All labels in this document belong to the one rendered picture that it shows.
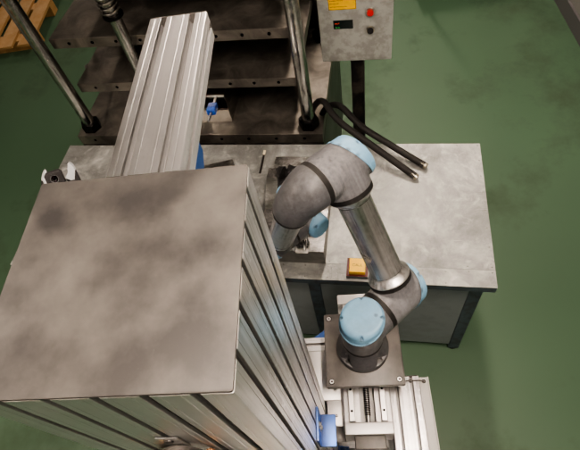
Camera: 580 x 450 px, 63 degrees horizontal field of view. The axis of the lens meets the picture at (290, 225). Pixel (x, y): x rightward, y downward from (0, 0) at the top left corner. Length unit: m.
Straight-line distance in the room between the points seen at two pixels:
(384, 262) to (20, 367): 0.91
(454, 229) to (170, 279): 1.58
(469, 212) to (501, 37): 2.42
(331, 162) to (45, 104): 3.75
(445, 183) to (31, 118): 3.45
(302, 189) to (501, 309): 1.87
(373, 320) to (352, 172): 0.39
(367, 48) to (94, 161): 1.41
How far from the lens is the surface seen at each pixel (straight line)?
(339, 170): 1.05
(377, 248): 1.19
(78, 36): 2.44
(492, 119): 3.54
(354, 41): 2.16
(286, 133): 2.33
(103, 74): 2.62
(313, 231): 1.42
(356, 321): 1.24
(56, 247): 0.56
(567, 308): 2.83
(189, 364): 0.43
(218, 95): 2.36
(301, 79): 2.13
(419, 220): 1.96
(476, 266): 1.89
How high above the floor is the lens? 2.42
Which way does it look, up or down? 55 degrees down
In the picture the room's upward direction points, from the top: 14 degrees counter-clockwise
